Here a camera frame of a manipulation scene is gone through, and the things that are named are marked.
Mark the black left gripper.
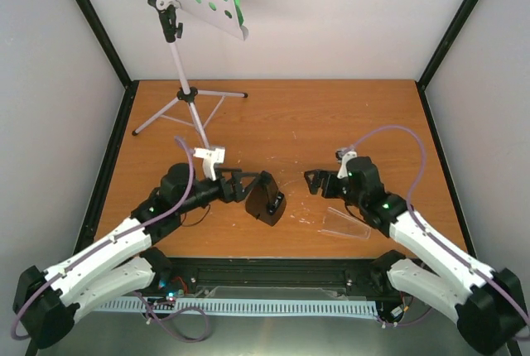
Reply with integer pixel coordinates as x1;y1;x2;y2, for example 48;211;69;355
177;167;260;214

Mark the black metronome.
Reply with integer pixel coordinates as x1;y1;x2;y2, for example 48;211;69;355
245;171;287;227

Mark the clear plastic metronome cover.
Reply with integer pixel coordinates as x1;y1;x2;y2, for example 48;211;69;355
320;207;371;240

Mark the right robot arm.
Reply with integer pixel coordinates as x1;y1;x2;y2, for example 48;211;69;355
304;152;529;355

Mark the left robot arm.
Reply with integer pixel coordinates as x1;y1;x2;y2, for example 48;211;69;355
11;163;271;349

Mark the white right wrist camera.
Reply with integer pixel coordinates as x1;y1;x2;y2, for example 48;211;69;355
335;147;357;179

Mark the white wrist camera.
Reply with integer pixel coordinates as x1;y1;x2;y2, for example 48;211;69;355
335;147;357;179
193;147;225;181

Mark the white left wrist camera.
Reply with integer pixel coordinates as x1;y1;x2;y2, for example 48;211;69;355
193;147;225;181

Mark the black aluminium frame rail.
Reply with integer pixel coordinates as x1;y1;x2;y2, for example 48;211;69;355
169;257;401;301

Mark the light blue cable duct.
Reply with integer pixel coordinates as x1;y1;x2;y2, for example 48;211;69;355
90;297;380;319

